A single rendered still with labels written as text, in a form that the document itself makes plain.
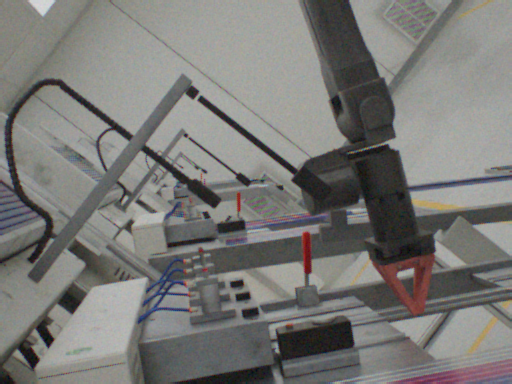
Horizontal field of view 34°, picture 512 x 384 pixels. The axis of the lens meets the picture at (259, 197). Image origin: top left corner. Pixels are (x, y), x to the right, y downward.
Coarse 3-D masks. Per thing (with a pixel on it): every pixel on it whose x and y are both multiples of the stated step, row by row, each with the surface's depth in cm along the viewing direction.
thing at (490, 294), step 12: (492, 288) 107; (504, 288) 106; (432, 300) 106; (444, 300) 106; (456, 300) 106; (468, 300) 106; (480, 300) 106; (372, 312) 105; (384, 312) 105; (396, 312) 105; (408, 312) 105
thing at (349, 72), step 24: (312, 0) 102; (336, 0) 103; (312, 24) 104; (336, 24) 103; (336, 48) 102; (360, 48) 103; (336, 72) 102; (360, 72) 102; (336, 96) 106; (360, 96) 102; (384, 96) 102; (336, 120) 107
